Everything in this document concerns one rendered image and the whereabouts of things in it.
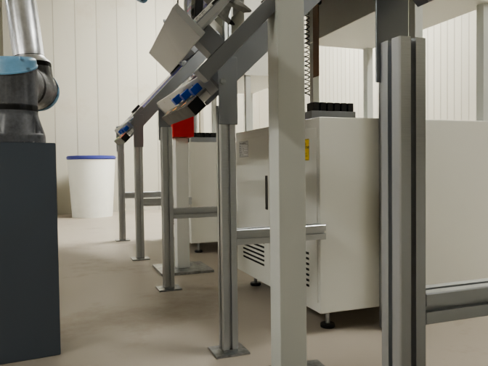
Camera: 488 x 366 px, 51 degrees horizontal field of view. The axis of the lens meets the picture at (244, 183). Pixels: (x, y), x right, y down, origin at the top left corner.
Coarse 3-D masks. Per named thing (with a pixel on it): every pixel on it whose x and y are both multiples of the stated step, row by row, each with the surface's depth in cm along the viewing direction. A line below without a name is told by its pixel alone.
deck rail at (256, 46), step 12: (312, 0) 141; (264, 24) 136; (252, 36) 135; (264, 36) 136; (240, 48) 134; (252, 48) 135; (264, 48) 136; (240, 60) 134; (252, 60) 135; (216, 72) 132; (240, 72) 134; (216, 84) 132
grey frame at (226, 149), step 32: (160, 128) 200; (224, 128) 129; (160, 160) 201; (224, 160) 129; (224, 192) 129; (224, 224) 129; (224, 256) 130; (224, 288) 130; (224, 320) 130; (224, 352) 130
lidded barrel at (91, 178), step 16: (80, 160) 486; (96, 160) 488; (112, 160) 503; (80, 176) 488; (96, 176) 490; (112, 176) 505; (80, 192) 489; (96, 192) 491; (112, 192) 507; (80, 208) 491; (96, 208) 492; (112, 208) 509
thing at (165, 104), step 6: (198, 78) 139; (186, 84) 151; (192, 84) 146; (204, 84) 139; (210, 84) 136; (180, 90) 159; (210, 90) 139; (216, 90) 136; (168, 96) 174; (174, 96) 169; (204, 96) 147; (210, 96) 143; (162, 102) 187; (168, 102) 181; (162, 108) 194; (168, 108) 187
